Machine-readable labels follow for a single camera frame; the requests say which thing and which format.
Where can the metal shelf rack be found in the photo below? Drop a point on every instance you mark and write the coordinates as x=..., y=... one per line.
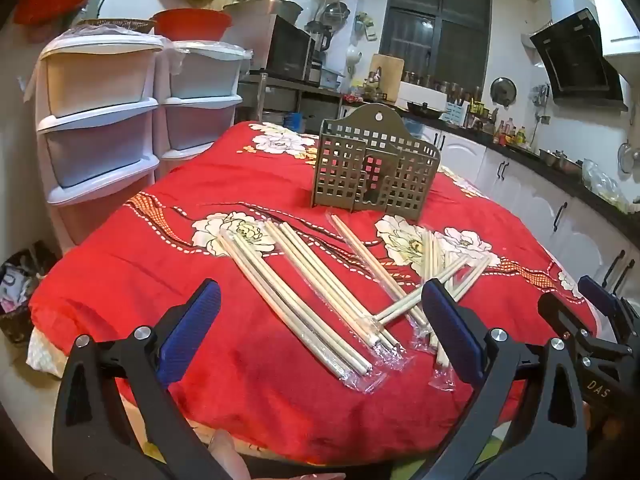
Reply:
x=280, y=91

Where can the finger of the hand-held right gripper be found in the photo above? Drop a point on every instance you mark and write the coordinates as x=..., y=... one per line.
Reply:
x=597, y=292
x=560, y=315

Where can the person's left hand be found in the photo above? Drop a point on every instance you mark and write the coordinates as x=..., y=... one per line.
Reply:
x=230, y=460

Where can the red floral blanket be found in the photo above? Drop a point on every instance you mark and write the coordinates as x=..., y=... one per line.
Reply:
x=150, y=260

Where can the hanging steel pot lid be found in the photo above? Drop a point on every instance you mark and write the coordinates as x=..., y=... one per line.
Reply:
x=504, y=92

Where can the dark window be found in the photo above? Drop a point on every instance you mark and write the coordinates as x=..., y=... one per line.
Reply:
x=450, y=40

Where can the stainless steel tray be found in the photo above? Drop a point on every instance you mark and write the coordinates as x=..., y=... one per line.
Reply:
x=270, y=7

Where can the small hanging kitchen tools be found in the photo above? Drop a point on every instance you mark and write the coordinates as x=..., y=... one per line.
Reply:
x=541, y=94

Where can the black wok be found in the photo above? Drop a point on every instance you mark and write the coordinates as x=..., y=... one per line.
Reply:
x=425, y=108

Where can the row of spice jars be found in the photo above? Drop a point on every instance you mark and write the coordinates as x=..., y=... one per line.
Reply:
x=440, y=85

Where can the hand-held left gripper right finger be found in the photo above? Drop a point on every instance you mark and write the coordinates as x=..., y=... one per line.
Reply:
x=452, y=335

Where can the blue packet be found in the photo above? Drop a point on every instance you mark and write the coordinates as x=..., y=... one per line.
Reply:
x=295, y=121

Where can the olive perforated utensil holder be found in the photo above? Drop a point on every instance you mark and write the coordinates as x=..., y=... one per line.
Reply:
x=350, y=195

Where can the group of sauce bottles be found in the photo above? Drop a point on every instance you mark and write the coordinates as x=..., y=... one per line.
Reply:
x=510, y=135

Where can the pale blue container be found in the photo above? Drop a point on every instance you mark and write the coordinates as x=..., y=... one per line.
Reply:
x=332, y=79

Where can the clear plastic food bag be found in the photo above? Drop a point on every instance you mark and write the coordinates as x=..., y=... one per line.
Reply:
x=605, y=185

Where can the blender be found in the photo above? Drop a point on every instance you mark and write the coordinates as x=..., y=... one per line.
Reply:
x=322, y=37

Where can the cream-drawer plastic storage tower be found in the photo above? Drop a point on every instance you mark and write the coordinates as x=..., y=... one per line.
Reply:
x=95, y=80

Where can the blue-drawer plastic storage tower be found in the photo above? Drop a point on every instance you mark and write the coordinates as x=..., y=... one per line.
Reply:
x=200, y=75

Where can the wooden cutting board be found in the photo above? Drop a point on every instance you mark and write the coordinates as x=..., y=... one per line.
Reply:
x=392, y=70

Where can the woven wicker basket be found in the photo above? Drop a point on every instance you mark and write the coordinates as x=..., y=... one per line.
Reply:
x=115, y=24

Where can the steel pot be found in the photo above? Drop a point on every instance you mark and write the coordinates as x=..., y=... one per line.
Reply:
x=571, y=164
x=550, y=156

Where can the group of wooden chopsticks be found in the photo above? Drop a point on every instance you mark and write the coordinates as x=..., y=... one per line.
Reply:
x=325, y=280

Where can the white hanging jug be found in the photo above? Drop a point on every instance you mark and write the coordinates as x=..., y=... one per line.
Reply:
x=354, y=55

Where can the blue and white knife block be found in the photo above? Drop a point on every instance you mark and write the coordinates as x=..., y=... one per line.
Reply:
x=456, y=114

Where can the black range hood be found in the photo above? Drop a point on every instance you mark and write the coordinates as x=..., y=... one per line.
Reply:
x=575, y=60

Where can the white wall cabinet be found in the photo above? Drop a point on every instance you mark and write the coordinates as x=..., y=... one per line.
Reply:
x=620, y=20

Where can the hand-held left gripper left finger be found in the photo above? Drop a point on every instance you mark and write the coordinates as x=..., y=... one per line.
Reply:
x=190, y=330

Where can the hanging steel colander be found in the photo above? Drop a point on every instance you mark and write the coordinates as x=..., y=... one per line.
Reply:
x=335, y=12

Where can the trash bin with bag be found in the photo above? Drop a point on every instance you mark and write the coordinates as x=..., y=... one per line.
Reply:
x=20, y=305

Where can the white kitchen base cabinets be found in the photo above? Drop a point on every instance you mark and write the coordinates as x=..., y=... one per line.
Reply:
x=525, y=195

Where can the microwave oven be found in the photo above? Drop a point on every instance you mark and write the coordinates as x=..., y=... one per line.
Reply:
x=285, y=50

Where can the red plastic basin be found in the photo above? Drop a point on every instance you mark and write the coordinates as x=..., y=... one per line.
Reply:
x=190, y=25

